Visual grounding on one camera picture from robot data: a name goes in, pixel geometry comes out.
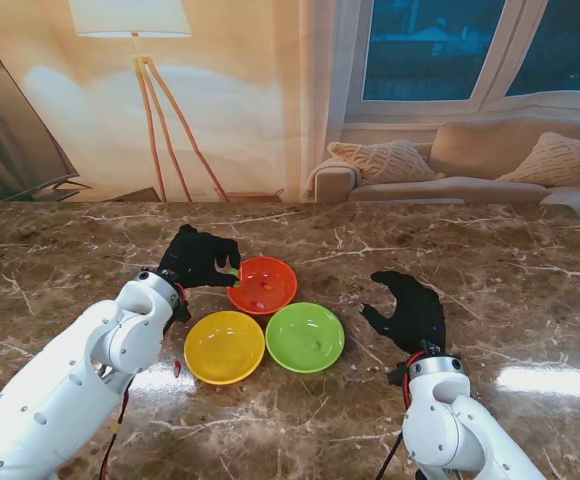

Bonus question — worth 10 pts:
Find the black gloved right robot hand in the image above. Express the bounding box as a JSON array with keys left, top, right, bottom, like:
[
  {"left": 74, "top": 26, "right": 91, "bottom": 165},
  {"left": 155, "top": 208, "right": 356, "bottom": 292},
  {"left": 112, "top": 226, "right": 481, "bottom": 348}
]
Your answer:
[{"left": 358, "top": 270, "right": 447, "bottom": 357}]

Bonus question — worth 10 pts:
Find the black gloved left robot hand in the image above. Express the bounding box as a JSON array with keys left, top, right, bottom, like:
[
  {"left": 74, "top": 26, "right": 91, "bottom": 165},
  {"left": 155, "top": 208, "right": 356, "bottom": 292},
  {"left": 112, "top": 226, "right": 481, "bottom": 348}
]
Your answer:
[{"left": 157, "top": 223, "right": 243, "bottom": 291}]

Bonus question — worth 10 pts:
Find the orange plastic bowl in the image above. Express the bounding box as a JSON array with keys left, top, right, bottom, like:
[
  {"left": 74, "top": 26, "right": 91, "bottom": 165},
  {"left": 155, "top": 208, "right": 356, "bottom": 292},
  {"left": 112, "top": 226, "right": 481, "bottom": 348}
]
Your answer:
[{"left": 225, "top": 256, "right": 300, "bottom": 316}]

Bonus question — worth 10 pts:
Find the yellow plastic bowl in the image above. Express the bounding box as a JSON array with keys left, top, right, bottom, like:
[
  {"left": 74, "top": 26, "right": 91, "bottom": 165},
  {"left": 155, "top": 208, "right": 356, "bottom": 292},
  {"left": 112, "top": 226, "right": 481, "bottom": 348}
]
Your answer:
[{"left": 183, "top": 310, "right": 266, "bottom": 386}]

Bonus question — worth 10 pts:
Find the green plastic bowl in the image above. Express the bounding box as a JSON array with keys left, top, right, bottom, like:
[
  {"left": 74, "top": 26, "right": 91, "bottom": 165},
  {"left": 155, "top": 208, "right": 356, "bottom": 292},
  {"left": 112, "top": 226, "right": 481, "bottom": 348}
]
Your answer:
[{"left": 265, "top": 301, "right": 346, "bottom": 374}]

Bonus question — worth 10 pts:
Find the beige sofa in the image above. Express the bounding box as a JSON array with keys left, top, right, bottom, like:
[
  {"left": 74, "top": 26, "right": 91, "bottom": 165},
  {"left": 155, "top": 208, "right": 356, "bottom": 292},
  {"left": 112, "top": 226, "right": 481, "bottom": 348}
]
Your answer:
[{"left": 305, "top": 117, "right": 580, "bottom": 232}]

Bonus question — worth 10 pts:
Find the cream knitted pillow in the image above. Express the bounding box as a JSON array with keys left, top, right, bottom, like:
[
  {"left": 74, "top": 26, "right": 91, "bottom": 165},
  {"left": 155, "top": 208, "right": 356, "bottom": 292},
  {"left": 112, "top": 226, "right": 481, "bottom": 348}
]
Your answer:
[
  {"left": 326, "top": 140, "right": 436, "bottom": 185},
  {"left": 497, "top": 131, "right": 580, "bottom": 187}
]

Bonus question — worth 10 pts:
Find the sheer cream curtain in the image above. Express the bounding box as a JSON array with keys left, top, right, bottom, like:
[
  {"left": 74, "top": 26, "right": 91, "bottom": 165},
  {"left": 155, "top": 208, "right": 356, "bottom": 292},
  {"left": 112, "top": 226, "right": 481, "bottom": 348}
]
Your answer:
[{"left": 282, "top": 0, "right": 377, "bottom": 202}]

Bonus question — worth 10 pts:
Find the dark flat screen television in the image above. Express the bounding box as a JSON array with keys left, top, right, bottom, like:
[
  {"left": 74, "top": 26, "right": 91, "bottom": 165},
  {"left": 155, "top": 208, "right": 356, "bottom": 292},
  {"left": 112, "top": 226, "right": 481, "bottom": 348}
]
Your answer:
[{"left": 0, "top": 38, "right": 93, "bottom": 204}]

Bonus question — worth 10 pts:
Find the white framed window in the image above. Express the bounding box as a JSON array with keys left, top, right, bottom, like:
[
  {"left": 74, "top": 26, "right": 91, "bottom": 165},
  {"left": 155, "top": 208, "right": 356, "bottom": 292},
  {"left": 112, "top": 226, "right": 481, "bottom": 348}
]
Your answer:
[{"left": 344, "top": 0, "right": 580, "bottom": 124}]

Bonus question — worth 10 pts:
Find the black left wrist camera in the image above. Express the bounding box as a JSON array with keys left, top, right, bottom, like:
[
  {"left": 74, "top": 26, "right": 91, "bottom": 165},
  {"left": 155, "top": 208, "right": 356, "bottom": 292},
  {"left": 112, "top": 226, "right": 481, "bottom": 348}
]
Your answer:
[{"left": 167, "top": 294, "right": 192, "bottom": 334}]

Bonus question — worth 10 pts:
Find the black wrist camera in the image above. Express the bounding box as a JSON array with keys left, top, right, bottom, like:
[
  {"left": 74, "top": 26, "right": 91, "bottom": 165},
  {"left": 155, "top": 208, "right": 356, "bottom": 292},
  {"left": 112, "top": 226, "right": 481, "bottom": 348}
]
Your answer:
[
  {"left": 167, "top": 294, "right": 192, "bottom": 334},
  {"left": 387, "top": 363, "right": 411, "bottom": 387}
]

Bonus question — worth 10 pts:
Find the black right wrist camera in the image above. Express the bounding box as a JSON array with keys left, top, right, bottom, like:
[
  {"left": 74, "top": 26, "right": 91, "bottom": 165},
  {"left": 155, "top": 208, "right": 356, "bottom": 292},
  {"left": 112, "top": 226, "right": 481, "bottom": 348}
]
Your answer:
[{"left": 387, "top": 363, "right": 411, "bottom": 387}]

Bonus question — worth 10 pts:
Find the right arm red black cable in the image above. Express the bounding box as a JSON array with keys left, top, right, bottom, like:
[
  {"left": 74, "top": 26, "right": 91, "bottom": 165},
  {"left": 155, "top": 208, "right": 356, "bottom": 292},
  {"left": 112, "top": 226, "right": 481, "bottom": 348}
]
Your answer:
[{"left": 374, "top": 349, "right": 431, "bottom": 480}]

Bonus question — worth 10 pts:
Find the arm red black cable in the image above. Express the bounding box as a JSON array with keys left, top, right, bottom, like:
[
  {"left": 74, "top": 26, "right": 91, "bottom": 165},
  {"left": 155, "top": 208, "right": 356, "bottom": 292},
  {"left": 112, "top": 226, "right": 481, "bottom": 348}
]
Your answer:
[
  {"left": 98, "top": 284, "right": 191, "bottom": 480},
  {"left": 374, "top": 349, "right": 431, "bottom": 480}
]

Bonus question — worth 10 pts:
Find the left arm red black cable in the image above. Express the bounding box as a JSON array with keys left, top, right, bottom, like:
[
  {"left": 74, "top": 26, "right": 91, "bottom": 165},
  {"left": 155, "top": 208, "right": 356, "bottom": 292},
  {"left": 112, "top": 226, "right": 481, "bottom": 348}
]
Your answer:
[{"left": 98, "top": 284, "right": 191, "bottom": 480}]

